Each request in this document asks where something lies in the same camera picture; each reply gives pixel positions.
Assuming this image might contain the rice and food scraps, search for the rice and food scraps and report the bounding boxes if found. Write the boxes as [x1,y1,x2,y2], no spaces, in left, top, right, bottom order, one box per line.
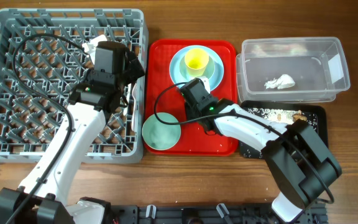
[239,106,319,159]

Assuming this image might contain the white napkin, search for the white napkin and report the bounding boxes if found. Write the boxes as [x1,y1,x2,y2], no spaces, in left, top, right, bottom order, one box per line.
[264,74,295,90]

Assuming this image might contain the white plastic fork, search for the white plastic fork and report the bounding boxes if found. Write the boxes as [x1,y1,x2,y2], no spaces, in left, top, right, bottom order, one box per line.
[126,83,132,94]

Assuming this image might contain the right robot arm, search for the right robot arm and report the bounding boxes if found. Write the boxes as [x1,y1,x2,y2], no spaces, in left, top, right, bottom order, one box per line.
[180,78,342,222]

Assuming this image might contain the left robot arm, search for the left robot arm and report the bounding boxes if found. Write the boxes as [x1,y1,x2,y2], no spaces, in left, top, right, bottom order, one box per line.
[0,41,145,223]

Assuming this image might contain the grey dishwasher rack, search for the grey dishwasher rack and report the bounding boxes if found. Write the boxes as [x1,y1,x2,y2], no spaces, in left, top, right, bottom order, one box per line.
[0,9,149,163]

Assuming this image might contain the red plastic tray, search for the red plastic tray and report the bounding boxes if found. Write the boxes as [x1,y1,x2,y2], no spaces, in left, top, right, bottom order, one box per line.
[145,39,238,156]

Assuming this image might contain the small green bowl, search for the small green bowl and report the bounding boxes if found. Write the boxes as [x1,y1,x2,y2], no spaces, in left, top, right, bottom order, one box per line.
[179,57,215,81]

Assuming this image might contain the light blue plate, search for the light blue plate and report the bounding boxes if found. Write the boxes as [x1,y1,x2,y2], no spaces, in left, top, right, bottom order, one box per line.
[169,45,224,91]

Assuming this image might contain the yellow plastic cup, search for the yellow plastic cup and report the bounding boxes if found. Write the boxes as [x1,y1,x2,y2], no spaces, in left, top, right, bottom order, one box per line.
[185,48,209,77]

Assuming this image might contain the clear plastic bin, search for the clear plastic bin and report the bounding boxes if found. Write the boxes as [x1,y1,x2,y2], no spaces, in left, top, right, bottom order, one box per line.
[236,37,351,103]

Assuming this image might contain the black tray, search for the black tray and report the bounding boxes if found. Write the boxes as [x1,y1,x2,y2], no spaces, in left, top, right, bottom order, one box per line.
[238,100,329,160]

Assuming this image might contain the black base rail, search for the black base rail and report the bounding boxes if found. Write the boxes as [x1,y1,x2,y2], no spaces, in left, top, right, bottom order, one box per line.
[104,202,328,224]

